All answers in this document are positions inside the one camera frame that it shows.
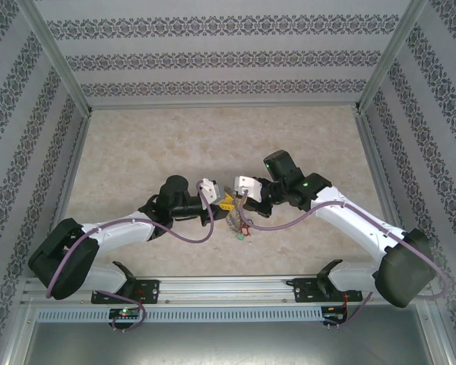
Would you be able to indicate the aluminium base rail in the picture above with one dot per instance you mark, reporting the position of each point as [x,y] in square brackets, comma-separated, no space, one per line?
[220,289]

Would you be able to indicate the left circuit board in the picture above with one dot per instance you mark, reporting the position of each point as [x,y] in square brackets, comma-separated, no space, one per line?
[125,313]

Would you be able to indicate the aluminium right side rail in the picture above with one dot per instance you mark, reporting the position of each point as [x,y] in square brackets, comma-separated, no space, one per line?
[372,152]

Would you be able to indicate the circuit board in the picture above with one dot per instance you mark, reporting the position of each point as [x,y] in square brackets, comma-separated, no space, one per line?
[125,313]
[332,317]

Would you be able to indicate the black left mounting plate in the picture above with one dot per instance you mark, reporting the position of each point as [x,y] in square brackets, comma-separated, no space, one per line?
[148,291]

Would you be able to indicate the grey metal sheet panel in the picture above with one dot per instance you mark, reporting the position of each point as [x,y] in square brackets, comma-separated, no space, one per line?
[228,346]

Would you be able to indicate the right circuit board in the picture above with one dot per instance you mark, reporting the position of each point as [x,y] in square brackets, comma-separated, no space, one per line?
[332,317]

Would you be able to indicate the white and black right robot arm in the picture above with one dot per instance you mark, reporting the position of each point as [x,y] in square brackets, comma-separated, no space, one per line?
[353,213]

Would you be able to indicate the aluminium left frame post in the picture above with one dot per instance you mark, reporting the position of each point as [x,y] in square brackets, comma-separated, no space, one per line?
[57,57]

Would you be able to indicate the black mounting plate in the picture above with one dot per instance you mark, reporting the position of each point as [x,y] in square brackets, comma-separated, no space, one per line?
[148,291]
[304,291]

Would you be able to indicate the aluminium right frame post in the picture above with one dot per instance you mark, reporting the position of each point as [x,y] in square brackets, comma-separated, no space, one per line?
[391,57]

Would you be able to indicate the red key tag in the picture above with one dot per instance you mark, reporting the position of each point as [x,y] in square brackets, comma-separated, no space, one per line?
[245,229]

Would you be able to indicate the metal disc with key rings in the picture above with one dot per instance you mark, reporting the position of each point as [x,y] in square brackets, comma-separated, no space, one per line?
[236,219]

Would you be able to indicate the aluminium left side rail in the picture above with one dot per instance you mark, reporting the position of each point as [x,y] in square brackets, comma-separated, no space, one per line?
[75,159]

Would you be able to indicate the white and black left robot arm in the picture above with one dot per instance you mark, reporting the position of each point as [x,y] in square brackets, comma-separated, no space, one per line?
[125,232]

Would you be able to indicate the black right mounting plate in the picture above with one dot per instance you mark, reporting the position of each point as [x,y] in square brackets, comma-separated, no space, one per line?
[304,291]

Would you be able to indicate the aluminium frame post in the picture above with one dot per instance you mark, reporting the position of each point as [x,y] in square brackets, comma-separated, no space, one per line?
[57,57]
[391,57]

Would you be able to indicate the green key tag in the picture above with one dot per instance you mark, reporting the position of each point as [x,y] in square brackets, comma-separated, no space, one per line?
[240,236]

